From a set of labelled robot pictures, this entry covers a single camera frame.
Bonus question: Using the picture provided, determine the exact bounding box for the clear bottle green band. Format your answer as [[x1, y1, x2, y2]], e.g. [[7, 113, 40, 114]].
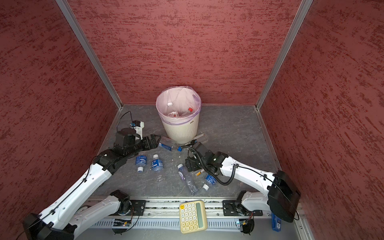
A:
[[192, 133, 208, 144]]

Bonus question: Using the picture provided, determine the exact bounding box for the small bottle blue label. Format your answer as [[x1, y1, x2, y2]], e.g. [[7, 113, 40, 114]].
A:
[[203, 175, 217, 191], [135, 155, 147, 173], [151, 154, 164, 172]]

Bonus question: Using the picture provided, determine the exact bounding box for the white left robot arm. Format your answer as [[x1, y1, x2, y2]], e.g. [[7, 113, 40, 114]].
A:
[[23, 128, 161, 240]]

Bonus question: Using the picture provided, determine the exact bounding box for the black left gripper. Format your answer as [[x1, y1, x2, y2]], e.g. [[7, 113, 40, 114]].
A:
[[125, 134, 162, 159]]

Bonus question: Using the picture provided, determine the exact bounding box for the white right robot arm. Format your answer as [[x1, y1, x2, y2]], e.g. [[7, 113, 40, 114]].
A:
[[178, 142, 301, 223]]

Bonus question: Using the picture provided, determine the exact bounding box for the aluminium corner post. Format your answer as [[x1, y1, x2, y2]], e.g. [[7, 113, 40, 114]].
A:
[[56, 0, 124, 110], [256, 0, 313, 111]]

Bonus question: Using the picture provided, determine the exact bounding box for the aluminium corner post right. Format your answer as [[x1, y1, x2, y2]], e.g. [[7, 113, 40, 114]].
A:
[[256, 0, 313, 111]]

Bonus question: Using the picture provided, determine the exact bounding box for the clear bottle white cap red label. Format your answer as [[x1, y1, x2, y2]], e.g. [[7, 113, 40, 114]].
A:
[[166, 102, 181, 118]]

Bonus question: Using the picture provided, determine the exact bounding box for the pink bin liner bag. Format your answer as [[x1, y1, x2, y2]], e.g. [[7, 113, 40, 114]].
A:
[[156, 86, 202, 126]]

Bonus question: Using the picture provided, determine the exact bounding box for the clear bottle blue cap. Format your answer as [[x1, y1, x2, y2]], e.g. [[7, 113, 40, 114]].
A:
[[159, 136, 182, 152]]

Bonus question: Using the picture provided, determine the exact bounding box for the aluminium corner post left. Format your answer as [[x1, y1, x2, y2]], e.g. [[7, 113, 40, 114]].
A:
[[56, 0, 124, 110]]

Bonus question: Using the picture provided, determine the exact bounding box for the blue battery pack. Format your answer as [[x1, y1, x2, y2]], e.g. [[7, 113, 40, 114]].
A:
[[271, 213, 282, 232]]

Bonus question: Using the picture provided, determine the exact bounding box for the yellow calculator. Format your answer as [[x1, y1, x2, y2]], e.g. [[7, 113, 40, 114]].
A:
[[179, 200, 208, 234]]

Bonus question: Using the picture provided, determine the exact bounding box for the clear bottle orange label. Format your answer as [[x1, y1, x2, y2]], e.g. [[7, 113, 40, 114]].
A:
[[195, 169, 205, 176]]

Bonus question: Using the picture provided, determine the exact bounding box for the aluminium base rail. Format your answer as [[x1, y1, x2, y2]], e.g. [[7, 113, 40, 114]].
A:
[[74, 196, 314, 240]]

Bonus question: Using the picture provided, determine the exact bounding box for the tall clear bottle purple label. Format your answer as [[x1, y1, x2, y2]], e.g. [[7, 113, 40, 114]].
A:
[[177, 164, 198, 196]]

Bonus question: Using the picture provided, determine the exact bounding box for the cream ribbed waste bin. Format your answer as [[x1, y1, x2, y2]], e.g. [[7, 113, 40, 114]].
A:
[[162, 114, 200, 144]]

